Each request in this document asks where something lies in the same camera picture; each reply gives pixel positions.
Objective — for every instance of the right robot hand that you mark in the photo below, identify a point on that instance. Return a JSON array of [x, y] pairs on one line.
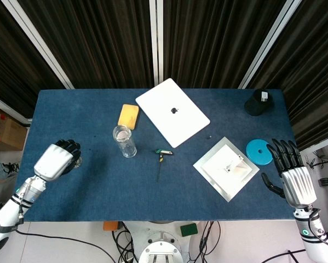
[[298, 183]]

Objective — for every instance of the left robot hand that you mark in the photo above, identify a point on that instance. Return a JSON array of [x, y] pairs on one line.
[[54, 161]]

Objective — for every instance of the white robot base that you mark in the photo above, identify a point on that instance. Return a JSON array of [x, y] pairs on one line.
[[159, 250]]

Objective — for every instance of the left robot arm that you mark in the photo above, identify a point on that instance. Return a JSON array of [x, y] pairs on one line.
[[9, 211]]

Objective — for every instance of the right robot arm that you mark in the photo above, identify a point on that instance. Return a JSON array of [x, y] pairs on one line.
[[311, 238]]

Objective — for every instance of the teal round disc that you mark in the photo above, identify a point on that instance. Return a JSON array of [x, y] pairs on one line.
[[252, 153]]

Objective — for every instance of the brown cardboard box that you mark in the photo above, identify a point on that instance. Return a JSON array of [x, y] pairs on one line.
[[7, 132]]

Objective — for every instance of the blue table cloth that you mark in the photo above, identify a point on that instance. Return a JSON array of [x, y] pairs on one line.
[[98, 197]]

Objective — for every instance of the white plastic stand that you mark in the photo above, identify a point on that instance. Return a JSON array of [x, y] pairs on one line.
[[236, 164]]

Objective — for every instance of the clear glass bottle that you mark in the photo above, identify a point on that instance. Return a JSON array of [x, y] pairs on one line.
[[126, 148]]

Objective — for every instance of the white square tray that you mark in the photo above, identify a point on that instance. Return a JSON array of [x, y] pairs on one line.
[[221, 187]]

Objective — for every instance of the white square board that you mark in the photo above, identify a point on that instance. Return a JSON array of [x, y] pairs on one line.
[[215, 161]]

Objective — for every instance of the orange block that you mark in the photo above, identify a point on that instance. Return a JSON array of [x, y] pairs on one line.
[[110, 226]]

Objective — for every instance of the yellow sponge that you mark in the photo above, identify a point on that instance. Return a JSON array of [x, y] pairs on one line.
[[128, 116]]

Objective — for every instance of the black mesh pen holder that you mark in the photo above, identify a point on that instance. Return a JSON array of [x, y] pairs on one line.
[[255, 107]]

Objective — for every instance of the white label card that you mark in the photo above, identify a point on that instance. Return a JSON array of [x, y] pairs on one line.
[[264, 96]]

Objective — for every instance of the white closed laptop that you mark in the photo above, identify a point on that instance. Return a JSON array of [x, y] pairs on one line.
[[158, 109]]

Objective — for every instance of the green block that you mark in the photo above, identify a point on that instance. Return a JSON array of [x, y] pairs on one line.
[[189, 230]]

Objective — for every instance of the dark pleated curtain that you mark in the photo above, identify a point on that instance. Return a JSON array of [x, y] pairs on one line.
[[103, 41]]

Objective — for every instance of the white slanted frame post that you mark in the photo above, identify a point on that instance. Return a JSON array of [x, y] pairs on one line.
[[270, 43], [40, 46]]

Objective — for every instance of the white upright frame post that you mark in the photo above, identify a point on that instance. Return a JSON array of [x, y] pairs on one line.
[[156, 41]]

